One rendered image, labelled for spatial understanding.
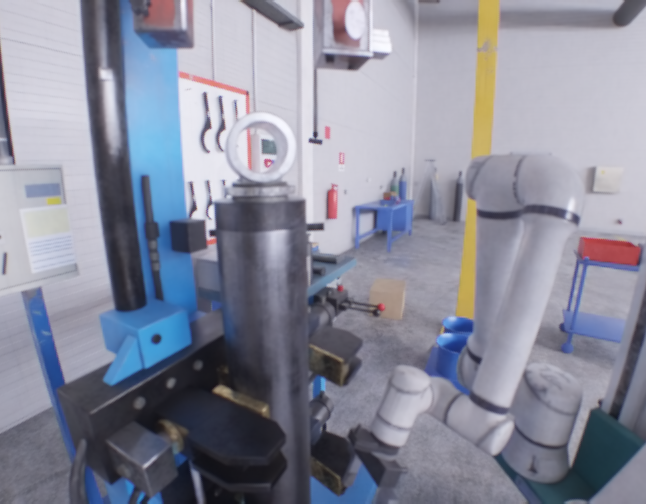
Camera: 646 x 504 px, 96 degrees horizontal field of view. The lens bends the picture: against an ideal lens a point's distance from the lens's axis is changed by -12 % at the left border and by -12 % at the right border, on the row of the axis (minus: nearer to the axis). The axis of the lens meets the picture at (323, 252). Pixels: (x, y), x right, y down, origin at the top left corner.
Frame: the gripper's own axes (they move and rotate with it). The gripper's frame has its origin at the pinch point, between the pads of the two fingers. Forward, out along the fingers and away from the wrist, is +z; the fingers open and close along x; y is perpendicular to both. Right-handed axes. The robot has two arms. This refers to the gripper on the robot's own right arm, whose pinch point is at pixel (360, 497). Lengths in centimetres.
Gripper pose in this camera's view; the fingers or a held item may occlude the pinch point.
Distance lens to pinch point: 94.2
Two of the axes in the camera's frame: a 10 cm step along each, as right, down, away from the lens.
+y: 8.8, 3.3, 3.5
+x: -3.3, -1.1, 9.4
